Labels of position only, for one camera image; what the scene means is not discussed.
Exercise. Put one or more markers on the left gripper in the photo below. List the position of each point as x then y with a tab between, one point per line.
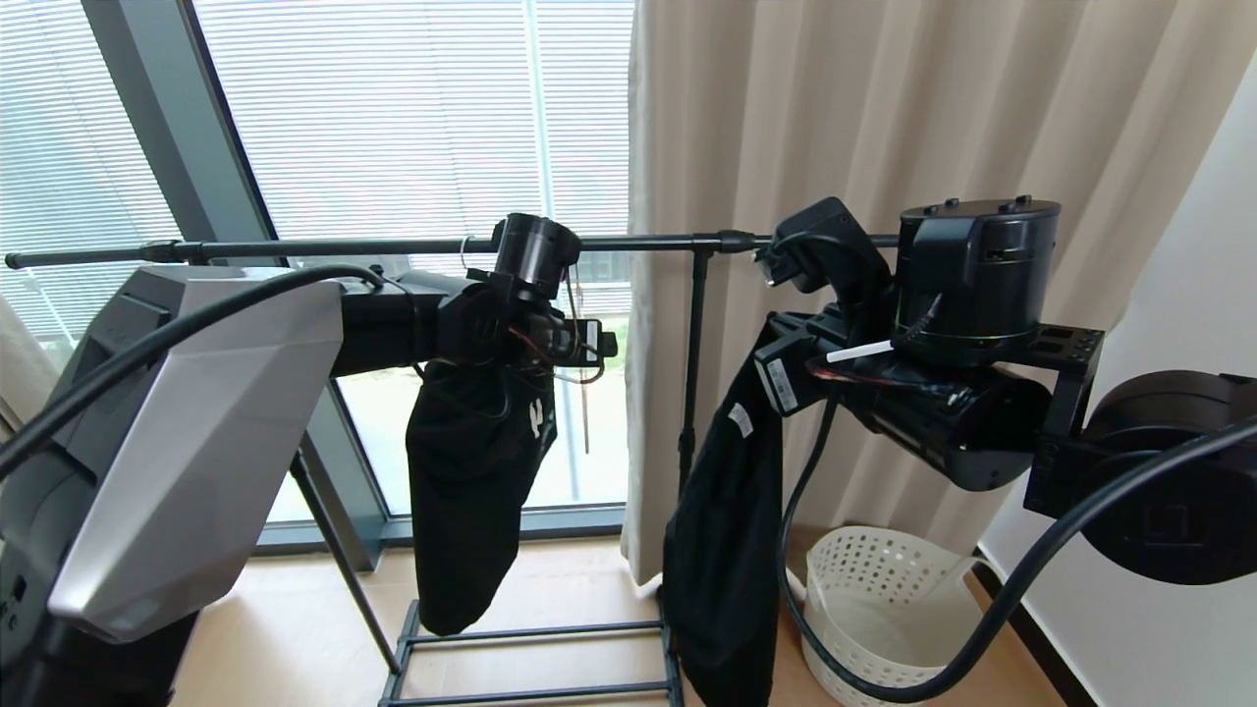
530	339

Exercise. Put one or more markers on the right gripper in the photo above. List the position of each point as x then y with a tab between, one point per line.
943	422

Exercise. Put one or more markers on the pink clothes hanger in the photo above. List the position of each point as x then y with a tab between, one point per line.
586	422
464	253

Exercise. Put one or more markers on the black knitted shorts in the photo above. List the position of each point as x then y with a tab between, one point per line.
471	491

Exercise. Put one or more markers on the black garment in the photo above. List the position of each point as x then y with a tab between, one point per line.
727	550

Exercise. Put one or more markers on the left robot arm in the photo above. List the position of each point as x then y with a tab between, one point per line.
216	412

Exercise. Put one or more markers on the white laundry basket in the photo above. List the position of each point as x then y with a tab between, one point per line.
884	628

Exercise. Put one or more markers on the black clothes rack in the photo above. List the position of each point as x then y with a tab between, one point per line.
295	246

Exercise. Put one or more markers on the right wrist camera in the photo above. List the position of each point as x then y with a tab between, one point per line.
825	245

